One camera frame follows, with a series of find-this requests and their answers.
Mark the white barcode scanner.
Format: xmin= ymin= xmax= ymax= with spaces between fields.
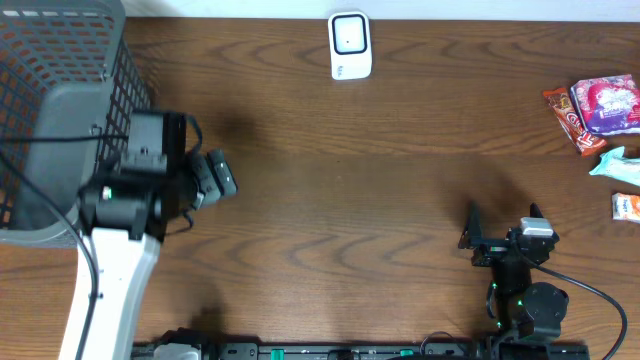
xmin=327 ymin=11 xmax=373 ymax=81

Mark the orange brown candy bar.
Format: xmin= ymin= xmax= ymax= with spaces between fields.
xmin=542 ymin=88 xmax=607 ymax=157

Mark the left black cable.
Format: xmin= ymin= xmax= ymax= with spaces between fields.
xmin=0 ymin=113 xmax=204 ymax=360

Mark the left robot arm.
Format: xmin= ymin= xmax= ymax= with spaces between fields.
xmin=59 ymin=149 xmax=237 ymax=359

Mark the black cable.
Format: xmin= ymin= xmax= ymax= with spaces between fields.
xmin=509 ymin=240 xmax=629 ymax=360
xmin=0 ymin=113 xmax=204 ymax=360

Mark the orange tissue pack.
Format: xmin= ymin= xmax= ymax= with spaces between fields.
xmin=612 ymin=193 xmax=640 ymax=223

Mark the red purple snack packet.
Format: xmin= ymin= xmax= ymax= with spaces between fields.
xmin=570 ymin=74 xmax=639 ymax=137

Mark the grey plastic shopping basket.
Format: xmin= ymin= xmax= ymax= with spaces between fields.
xmin=1 ymin=0 xmax=150 ymax=248

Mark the right black cable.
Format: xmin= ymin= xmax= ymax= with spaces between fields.
xmin=509 ymin=240 xmax=629 ymax=360

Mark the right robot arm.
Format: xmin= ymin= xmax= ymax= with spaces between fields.
xmin=458 ymin=204 xmax=569 ymax=359

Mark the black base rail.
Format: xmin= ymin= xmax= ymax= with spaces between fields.
xmin=130 ymin=342 xmax=590 ymax=360

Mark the teal white snack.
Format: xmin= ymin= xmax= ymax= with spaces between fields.
xmin=589 ymin=146 xmax=640 ymax=186

